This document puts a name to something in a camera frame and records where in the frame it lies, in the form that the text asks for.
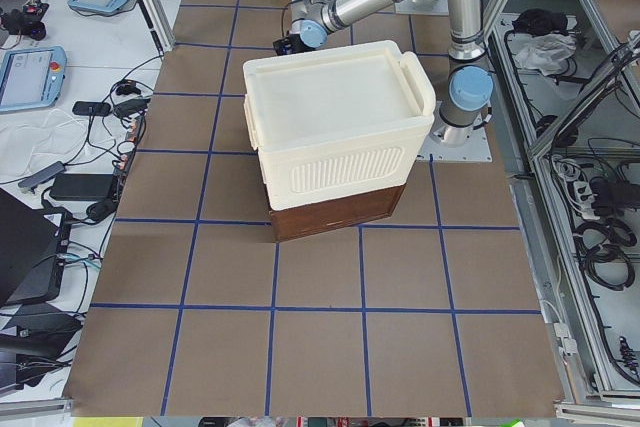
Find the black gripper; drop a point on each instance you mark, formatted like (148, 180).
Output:
(298, 44)

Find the dark brown wooden drawer cabinet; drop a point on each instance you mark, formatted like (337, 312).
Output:
(311, 219)

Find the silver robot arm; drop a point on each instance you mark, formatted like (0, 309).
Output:
(470, 85)

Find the cream plastic storage box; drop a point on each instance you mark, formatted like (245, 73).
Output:
(336, 123)

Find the black phone device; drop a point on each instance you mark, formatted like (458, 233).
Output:
(91, 109)

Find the black cloth bundle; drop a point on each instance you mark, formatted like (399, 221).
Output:
(540, 22)

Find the white crumpled cloth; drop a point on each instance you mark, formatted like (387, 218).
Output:
(548, 54)

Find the black power adapter brick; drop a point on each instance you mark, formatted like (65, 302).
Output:
(81, 187)

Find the grey usb hub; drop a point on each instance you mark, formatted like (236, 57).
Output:
(42, 176)

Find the blue teach pendant lower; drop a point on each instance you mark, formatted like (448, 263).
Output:
(32, 78)

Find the black laptop computer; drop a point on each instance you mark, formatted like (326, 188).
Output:
(32, 242)

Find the white power strip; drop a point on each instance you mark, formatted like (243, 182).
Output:
(583, 199)

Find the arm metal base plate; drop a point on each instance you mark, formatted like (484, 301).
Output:
(457, 147)
(422, 7)

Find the black camera device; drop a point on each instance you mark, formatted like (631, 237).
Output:
(26, 21)

